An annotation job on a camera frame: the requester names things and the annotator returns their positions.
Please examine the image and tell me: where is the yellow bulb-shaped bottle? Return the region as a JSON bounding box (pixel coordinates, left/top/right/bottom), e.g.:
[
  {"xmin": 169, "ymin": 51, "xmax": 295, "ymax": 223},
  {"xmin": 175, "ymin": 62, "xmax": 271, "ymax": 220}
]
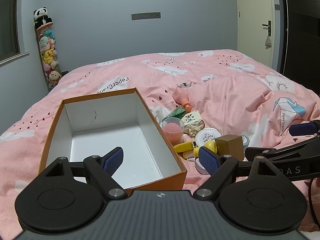
[{"xmin": 193, "ymin": 140, "xmax": 217, "ymax": 158}]

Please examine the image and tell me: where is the pink patterned duvet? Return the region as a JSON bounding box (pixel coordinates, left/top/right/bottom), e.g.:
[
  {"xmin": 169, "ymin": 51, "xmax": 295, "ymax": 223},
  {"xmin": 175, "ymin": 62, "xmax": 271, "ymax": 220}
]
[{"xmin": 1, "ymin": 49, "xmax": 319, "ymax": 239}]

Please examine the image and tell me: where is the small pouch on handle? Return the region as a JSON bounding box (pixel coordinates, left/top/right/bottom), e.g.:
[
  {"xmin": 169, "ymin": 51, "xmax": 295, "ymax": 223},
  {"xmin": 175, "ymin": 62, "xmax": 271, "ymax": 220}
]
[{"xmin": 265, "ymin": 36, "xmax": 272, "ymax": 48}]

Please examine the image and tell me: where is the cream white door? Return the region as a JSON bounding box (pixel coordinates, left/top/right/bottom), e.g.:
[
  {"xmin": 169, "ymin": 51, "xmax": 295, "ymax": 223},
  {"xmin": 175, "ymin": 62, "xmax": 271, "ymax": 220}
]
[{"xmin": 237, "ymin": 0, "xmax": 274, "ymax": 67}]

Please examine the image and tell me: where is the white calligraphy box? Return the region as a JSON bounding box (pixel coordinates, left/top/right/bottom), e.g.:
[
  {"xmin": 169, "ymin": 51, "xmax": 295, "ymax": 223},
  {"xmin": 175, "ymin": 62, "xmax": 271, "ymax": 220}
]
[{"xmin": 181, "ymin": 110, "xmax": 202, "ymax": 126}]

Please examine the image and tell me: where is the panda plush toy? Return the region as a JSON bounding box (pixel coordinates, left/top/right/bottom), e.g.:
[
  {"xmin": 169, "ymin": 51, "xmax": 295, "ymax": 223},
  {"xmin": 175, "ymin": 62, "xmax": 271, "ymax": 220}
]
[{"xmin": 34, "ymin": 7, "xmax": 52, "ymax": 30}]

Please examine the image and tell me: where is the green gel bottle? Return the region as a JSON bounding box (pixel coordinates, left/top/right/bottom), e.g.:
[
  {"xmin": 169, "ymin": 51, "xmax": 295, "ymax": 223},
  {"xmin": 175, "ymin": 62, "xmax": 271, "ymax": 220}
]
[{"xmin": 162, "ymin": 106, "xmax": 185, "ymax": 121}]

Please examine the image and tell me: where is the black cable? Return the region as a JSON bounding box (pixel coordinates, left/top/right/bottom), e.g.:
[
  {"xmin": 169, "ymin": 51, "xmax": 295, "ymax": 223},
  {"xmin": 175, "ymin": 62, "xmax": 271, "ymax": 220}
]
[{"xmin": 308, "ymin": 177, "xmax": 320, "ymax": 223}]

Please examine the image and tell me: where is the beige crumpled cloth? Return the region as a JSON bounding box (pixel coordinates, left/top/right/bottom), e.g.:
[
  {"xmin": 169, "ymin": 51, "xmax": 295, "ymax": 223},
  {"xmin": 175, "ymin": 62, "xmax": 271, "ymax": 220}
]
[{"xmin": 184, "ymin": 120, "xmax": 205, "ymax": 138}]

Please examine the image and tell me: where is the grey wall socket strip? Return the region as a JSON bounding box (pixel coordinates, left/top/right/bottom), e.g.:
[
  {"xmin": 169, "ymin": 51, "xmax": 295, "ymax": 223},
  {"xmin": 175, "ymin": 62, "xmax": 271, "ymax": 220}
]
[{"xmin": 131, "ymin": 12, "xmax": 161, "ymax": 21}]

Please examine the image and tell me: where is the orange cardboard box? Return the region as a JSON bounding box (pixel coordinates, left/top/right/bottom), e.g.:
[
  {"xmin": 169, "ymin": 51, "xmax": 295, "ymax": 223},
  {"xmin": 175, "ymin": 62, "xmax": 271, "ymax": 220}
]
[{"xmin": 39, "ymin": 88, "xmax": 187, "ymax": 192}]

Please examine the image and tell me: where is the black door handle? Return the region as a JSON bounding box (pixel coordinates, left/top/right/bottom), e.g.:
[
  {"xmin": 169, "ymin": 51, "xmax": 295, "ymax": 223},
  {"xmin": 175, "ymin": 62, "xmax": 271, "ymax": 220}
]
[{"xmin": 262, "ymin": 20, "xmax": 272, "ymax": 37}]

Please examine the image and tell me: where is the yellow tape measure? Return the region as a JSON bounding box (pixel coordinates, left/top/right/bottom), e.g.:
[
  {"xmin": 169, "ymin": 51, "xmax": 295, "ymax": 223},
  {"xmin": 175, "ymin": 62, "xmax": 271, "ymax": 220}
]
[{"xmin": 174, "ymin": 141, "xmax": 197, "ymax": 153}]

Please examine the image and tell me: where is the small grey cream jar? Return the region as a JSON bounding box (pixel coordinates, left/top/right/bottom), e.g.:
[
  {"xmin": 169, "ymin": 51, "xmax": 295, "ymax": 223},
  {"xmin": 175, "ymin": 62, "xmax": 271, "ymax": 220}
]
[{"xmin": 241, "ymin": 135, "xmax": 249, "ymax": 148}]

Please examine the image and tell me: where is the window frame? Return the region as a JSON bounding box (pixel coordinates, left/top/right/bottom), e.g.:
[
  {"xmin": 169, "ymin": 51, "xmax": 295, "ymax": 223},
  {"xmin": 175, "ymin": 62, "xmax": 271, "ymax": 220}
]
[{"xmin": 1, "ymin": 0, "xmax": 26, "ymax": 66}]

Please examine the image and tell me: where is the plush toy hanging column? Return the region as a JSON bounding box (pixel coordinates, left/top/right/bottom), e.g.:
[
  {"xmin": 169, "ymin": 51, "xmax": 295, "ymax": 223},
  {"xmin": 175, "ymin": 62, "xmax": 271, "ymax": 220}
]
[{"xmin": 36, "ymin": 22, "xmax": 62, "ymax": 91}]

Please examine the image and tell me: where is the white round tin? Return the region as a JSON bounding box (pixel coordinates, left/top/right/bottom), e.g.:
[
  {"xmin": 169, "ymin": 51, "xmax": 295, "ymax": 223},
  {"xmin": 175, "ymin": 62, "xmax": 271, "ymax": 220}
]
[{"xmin": 195, "ymin": 127, "xmax": 222, "ymax": 147}]

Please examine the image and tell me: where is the clear cup pink sponge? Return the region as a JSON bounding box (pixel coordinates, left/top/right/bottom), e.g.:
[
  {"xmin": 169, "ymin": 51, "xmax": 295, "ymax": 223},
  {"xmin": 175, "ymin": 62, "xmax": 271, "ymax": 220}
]
[{"xmin": 161, "ymin": 118, "xmax": 184, "ymax": 145}]

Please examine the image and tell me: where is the brown wooden block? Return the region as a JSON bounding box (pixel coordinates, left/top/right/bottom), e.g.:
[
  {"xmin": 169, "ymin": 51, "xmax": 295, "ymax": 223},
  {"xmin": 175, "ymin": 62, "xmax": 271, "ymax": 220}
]
[{"xmin": 215, "ymin": 134, "xmax": 244, "ymax": 161}]

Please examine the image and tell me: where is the pink pump bottle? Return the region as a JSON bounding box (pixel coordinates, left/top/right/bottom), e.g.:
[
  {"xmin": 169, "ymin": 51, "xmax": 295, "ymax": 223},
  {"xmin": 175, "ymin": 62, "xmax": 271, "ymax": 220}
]
[{"xmin": 172, "ymin": 87, "xmax": 192, "ymax": 113}]

